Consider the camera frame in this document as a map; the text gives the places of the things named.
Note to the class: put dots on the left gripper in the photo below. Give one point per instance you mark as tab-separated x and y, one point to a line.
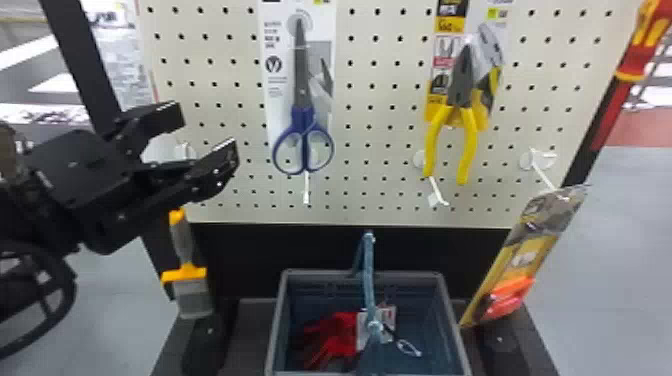
89	173

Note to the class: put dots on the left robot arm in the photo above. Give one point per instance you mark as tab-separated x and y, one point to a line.
26	220

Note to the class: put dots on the blue scissors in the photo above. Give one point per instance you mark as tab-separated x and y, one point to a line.
302	126

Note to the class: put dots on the yellow grey scraper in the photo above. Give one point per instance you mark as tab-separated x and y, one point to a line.
185	283

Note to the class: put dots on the white pegboard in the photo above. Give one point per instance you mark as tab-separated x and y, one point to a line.
378	199

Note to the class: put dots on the red gloves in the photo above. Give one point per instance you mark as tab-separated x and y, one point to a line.
330	336

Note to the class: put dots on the yellow pliers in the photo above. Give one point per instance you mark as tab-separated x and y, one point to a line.
464	100

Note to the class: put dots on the blue basket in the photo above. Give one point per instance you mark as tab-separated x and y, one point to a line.
420	315

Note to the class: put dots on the orange utility knife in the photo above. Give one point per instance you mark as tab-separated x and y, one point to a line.
525	257

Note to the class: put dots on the red screwdriver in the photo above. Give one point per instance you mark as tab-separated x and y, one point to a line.
632	58

